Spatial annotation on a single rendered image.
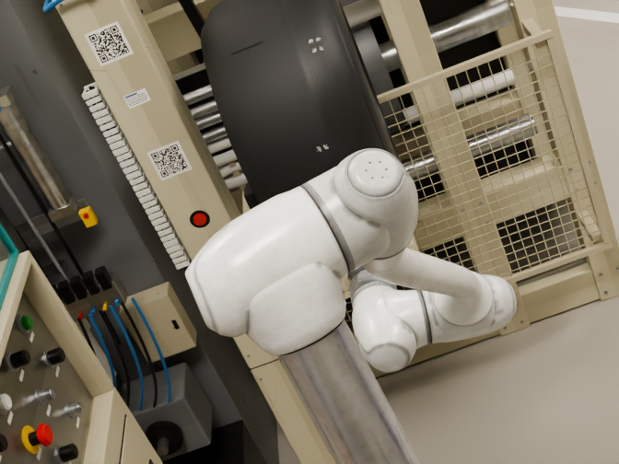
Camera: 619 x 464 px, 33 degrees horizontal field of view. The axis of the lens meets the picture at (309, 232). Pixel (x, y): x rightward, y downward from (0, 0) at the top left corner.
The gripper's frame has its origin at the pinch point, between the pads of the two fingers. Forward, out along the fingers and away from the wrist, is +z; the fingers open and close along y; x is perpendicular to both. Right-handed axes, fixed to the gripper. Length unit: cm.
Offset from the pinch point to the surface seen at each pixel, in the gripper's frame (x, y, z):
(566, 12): 141, -110, 283
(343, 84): -26.7, -8.1, 7.6
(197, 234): 3.3, 36.2, 20.5
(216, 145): 7, 31, 61
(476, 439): 107, -4, 24
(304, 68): -31.4, -2.2, 10.6
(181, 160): -15.0, 31.7, 22.8
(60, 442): 1, 65, -32
